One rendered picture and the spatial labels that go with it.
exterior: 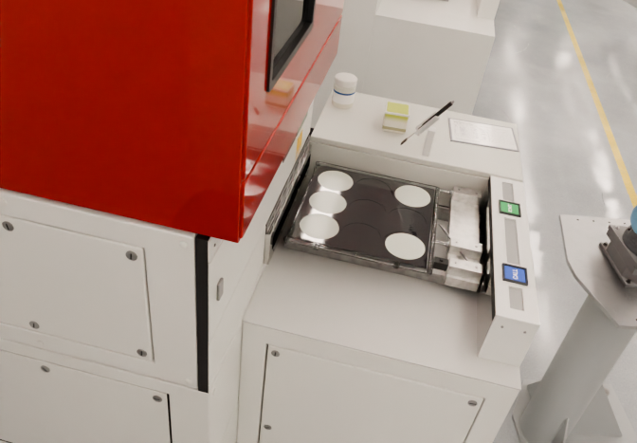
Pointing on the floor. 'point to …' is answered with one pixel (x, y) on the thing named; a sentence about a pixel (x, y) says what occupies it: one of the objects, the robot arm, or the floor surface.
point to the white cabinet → (356, 396)
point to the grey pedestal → (577, 387)
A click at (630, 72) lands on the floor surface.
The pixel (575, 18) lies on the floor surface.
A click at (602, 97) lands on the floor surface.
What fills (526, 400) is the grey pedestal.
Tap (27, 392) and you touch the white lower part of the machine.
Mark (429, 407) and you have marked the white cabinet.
